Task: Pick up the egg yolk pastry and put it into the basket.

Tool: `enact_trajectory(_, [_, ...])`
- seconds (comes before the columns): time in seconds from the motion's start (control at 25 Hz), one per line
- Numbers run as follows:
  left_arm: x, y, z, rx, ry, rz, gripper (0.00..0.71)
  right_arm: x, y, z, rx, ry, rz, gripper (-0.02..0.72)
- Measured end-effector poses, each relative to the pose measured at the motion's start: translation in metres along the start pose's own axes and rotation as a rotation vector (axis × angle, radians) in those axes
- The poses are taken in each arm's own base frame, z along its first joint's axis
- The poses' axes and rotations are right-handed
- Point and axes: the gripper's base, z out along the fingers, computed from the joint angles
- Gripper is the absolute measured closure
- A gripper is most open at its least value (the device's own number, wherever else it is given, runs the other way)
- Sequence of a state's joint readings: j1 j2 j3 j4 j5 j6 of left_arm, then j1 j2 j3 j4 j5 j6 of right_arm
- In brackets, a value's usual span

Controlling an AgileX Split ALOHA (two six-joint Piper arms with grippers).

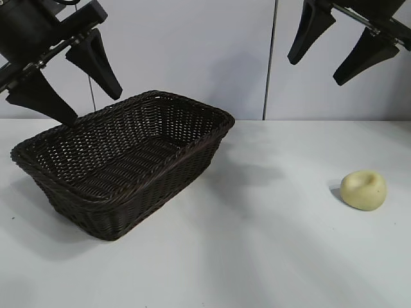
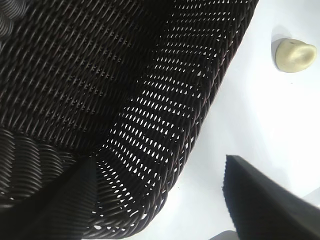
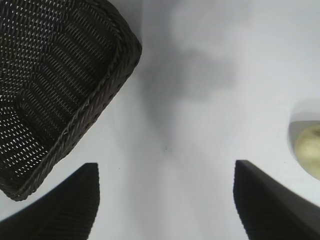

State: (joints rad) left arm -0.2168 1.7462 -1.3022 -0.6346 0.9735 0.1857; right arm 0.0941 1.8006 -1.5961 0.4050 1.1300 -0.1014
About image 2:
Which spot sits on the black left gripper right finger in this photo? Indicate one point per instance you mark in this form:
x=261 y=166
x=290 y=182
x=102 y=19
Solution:
x=270 y=207

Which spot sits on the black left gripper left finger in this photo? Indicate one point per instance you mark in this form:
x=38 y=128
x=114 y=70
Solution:
x=55 y=212

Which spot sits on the pale yellow fruit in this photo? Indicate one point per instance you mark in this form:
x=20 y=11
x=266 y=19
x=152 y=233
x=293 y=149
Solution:
x=293 y=56

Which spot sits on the dark brown woven basket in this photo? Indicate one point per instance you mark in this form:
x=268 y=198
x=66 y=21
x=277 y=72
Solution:
x=87 y=75

